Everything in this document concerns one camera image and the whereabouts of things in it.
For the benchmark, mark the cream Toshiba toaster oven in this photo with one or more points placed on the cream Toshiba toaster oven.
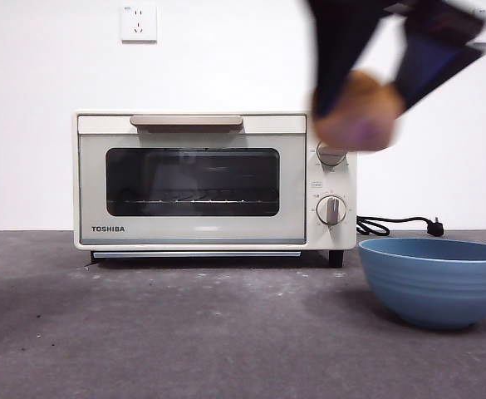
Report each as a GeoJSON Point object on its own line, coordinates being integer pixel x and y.
{"type": "Point", "coordinates": [292, 249]}

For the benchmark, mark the small cream oven knob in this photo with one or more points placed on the small cream oven knob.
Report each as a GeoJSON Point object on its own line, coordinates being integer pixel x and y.
{"type": "Point", "coordinates": [332, 210]}

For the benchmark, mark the brown potato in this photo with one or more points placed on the brown potato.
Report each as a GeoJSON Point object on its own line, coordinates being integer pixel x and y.
{"type": "Point", "coordinates": [350, 124]}

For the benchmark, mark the blue ribbed bowl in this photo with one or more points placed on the blue ribbed bowl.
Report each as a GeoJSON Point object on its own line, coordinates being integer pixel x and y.
{"type": "Point", "coordinates": [433, 291]}

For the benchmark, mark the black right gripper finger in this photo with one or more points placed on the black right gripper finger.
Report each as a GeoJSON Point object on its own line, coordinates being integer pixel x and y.
{"type": "Point", "coordinates": [338, 45]}
{"type": "Point", "coordinates": [425, 70]}

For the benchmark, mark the large cream oven knob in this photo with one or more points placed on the large cream oven knob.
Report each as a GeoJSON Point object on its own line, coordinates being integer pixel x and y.
{"type": "Point", "coordinates": [332, 158]}

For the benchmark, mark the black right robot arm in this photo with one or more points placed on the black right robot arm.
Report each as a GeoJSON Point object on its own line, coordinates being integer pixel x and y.
{"type": "Point", "coordinates": [442, 21]}

